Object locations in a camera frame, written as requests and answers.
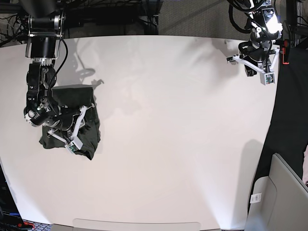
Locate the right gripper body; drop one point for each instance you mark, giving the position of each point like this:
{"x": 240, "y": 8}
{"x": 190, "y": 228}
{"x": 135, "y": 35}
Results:
{"x": 63, "y": 119}

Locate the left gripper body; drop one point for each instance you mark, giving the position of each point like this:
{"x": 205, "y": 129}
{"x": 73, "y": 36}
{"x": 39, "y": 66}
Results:
{"x": 258, "y": 56}

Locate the green long sleeve shirt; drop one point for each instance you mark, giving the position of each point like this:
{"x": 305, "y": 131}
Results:
{"x": 71, "y": 99}

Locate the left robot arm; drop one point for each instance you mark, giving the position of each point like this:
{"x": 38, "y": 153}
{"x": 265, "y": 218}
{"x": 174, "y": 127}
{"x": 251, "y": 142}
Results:
{"x": 262, "y": 22}

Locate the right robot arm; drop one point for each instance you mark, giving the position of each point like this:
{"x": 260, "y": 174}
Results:
{"x": 45, "y": 35}

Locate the red clamp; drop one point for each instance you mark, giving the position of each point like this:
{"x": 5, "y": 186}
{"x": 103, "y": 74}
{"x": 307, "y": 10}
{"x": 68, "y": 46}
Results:
{"x": 285, "y": 51}

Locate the grey plastic bin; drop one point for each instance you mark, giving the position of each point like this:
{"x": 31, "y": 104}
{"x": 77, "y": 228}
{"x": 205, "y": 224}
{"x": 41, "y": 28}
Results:
{"x": 279, "y": 201}

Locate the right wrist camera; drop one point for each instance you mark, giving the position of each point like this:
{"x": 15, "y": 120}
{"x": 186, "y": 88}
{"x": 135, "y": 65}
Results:
{"x": 74, "y": 145}

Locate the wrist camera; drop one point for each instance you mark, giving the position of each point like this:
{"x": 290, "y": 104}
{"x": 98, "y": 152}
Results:
{"x": 267, "y": 78}
{"x": 74, "y": 145}

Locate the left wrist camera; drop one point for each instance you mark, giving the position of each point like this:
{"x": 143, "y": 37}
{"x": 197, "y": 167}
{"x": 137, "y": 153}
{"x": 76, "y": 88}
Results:
{"x": 267, "y": 78}

